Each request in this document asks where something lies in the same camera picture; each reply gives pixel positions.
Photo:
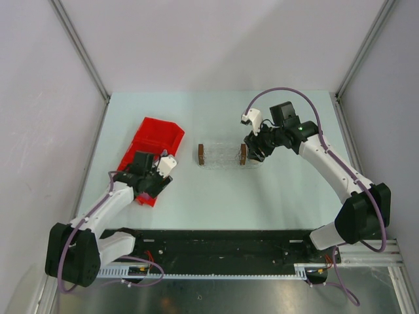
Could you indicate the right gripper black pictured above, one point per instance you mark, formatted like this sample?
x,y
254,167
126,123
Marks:
x,y
253,142

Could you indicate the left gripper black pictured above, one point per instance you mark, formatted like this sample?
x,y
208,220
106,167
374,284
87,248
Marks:
x,y
161,182

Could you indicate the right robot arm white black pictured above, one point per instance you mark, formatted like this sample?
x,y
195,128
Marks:
x,y
365,206

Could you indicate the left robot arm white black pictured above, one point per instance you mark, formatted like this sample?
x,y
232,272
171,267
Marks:
x,y
76,251

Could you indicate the pink toothpaste tube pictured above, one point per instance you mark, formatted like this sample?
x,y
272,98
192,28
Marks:
x,y
144,198

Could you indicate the clear textured glass tray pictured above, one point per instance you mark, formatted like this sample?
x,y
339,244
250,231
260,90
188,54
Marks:
x,y
224,156

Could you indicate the red plastic organizer bin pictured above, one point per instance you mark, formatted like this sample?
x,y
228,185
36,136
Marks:
x,y
154,139

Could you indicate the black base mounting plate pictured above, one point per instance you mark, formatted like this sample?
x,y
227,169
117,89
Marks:
x,y
175,250

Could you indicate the right brown wooden tray handle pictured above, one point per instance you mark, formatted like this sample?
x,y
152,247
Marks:
x,y
243,154

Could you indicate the brown wooden tray handle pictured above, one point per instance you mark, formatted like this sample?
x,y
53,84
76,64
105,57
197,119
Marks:
x,y
201,155
243,154

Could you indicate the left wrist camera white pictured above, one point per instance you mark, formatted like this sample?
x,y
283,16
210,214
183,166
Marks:
x,y
165,165

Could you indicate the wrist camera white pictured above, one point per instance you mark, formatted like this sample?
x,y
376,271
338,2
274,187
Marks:
x,y
254,118
165,165

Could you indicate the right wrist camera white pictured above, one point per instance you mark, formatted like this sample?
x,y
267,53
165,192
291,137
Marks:
x,y
254,118

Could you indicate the left brown wooden tray handle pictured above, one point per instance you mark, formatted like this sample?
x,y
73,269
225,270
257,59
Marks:
x,y
201,155

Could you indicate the aluminium frame rail front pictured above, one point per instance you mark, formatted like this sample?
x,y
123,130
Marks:
x,y
359,252

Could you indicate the right aluminium corner post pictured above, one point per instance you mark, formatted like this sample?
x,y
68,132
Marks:
x,y
372,35

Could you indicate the aluminium corner post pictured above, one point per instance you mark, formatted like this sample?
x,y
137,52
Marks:
x,y
75,39
372,35

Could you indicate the left aluminium corner post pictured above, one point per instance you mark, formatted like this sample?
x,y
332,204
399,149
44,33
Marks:
x,y
75,39

